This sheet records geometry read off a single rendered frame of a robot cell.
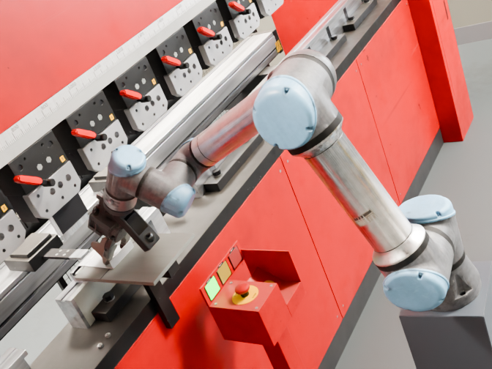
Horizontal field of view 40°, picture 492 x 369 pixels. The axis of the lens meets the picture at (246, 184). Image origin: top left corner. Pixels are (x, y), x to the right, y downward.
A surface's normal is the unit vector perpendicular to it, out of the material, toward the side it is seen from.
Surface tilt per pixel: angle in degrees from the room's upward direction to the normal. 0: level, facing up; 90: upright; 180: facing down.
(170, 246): 0
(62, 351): 0
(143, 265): 0
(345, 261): 90
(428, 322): 90
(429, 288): 97
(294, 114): 83
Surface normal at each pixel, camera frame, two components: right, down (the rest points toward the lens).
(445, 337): -0.37, 0.56
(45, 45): 0.82, -0.04
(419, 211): -0.30, -0.89
